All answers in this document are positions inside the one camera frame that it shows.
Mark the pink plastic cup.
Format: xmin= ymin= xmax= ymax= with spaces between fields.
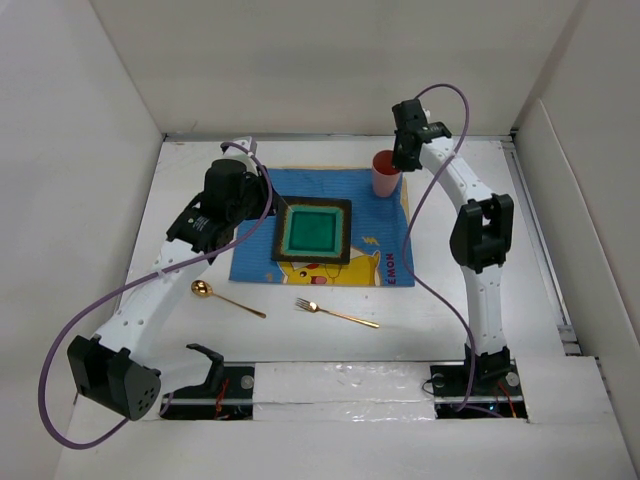
xmin=372 ymin=150 xmax=401 ymax=198

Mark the green square ceramic plate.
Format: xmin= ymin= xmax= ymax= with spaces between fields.
xmin=271 ymin=196 xmax=352 ymax=265

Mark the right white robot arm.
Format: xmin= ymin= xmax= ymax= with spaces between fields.
xmin=392 ymin=99 xmax=514 ymax=394

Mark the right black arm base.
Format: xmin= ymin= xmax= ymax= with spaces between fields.
xmin=421 ymin=348 xmax=528 ymax=420

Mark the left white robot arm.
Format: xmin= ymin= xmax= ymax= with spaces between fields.
xmin=67 ymin=149 xmax=270 ymax=421

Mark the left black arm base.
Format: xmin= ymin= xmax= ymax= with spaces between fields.
xmin=159 ymin=343 xmax=255 ymax=421

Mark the gold spoon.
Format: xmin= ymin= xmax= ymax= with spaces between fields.
xmin=191 ymin=280 xmax=267 ymax=319

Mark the gold fork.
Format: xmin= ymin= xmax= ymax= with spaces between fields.
xmin=295 ymin=298 xmax=380 ymax=329

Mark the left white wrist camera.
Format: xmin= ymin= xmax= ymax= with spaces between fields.
xmin=232 ymin=136 xmax=258 ymax=174

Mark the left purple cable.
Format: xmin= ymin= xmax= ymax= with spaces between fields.
xmin=38 ymin=141 xmax=275 ymax=450

